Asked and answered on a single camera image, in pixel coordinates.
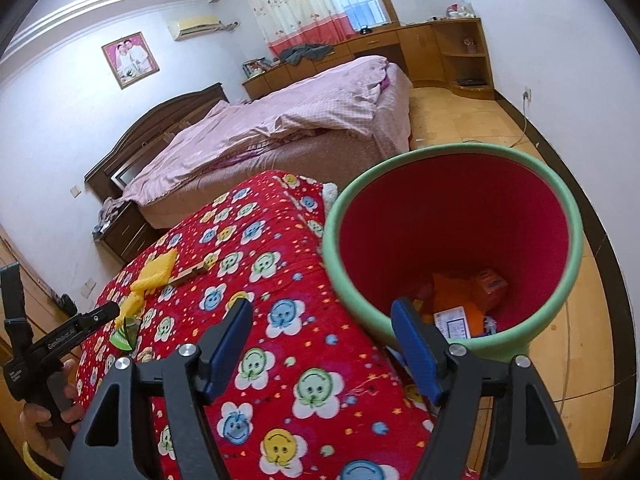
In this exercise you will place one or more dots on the red bin with green rim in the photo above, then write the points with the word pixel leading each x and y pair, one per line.
pixel 450 210

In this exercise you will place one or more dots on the dark wooden nightstand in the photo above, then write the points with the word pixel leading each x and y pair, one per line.
pixel 127 232

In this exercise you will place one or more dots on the green printed box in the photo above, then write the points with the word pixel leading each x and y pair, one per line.
pixel 122 340

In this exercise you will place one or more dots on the white box with blue stripe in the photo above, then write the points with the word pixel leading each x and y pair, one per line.
pixel 452 322

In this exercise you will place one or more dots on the bed with brown base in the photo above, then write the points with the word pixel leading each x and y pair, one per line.
pixel 350 155

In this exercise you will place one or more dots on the orange paper wrapper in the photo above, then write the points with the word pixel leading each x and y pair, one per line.
pixel 447 290

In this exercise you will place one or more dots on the white and red curtain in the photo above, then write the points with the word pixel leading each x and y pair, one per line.
pixel 295 5

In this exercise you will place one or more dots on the flat wooden piece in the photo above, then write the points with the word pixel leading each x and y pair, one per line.
pixel 192 271

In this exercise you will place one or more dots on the dark wooden headboard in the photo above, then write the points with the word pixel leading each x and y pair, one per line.
pixel 135 135

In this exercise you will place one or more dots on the orange cardboard box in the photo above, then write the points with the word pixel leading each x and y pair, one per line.
pixel 487 285

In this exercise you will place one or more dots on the white and red shelf items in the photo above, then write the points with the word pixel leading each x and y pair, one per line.
pixel 460 11

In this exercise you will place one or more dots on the bed with pink bedding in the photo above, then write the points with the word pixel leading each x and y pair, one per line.
pixel 280 115

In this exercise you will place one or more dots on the person's left hand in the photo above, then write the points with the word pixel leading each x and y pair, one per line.
pixel 37 430

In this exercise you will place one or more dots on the framed wall photo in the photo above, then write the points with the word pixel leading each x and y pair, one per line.
pixel 130 60

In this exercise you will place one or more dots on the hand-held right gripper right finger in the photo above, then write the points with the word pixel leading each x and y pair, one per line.
pixel 417 350

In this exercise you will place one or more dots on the wall air conditioner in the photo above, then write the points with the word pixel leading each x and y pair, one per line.
pixel 200 26

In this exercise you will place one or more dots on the long wooden desk cabinet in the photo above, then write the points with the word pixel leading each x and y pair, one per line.
pixel 380 47

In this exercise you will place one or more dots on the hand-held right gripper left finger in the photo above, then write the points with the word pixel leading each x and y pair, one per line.
pixel 230 345

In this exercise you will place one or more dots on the cloth on nightstand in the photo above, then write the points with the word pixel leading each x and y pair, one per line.
pixel 107 215

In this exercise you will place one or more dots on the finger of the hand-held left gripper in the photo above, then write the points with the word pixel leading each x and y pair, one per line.
pixel 100 315

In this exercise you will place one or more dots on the red floral tablecloth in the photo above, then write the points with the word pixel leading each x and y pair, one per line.
pixel 300 280

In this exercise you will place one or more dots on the dark clothing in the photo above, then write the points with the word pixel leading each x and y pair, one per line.
pixel 305 54

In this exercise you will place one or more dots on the wooden corner shelf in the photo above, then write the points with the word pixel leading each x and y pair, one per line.
pixel 460 55

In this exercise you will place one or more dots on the books on cabinet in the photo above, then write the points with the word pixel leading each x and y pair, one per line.
pixel 257 67

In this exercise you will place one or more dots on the black device on shelf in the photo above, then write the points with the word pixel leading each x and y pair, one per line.
pixel 471 81

